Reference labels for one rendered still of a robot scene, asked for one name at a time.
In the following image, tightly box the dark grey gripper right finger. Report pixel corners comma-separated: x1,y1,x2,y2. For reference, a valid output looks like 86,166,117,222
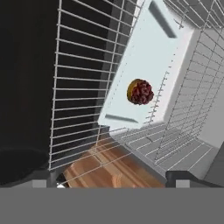
164,170,224,189

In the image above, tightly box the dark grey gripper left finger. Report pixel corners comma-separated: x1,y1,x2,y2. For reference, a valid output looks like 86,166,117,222
0,170,59,189

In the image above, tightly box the brown cake with red topping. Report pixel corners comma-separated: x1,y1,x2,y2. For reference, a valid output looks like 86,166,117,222
126,78,155,106

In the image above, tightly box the white baking tray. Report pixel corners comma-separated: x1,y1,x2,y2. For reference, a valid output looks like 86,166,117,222
97,0,203,133

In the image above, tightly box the grey wire oven rack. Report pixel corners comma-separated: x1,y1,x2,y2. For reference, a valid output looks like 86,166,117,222
121,0,224,173
47,0,165,187

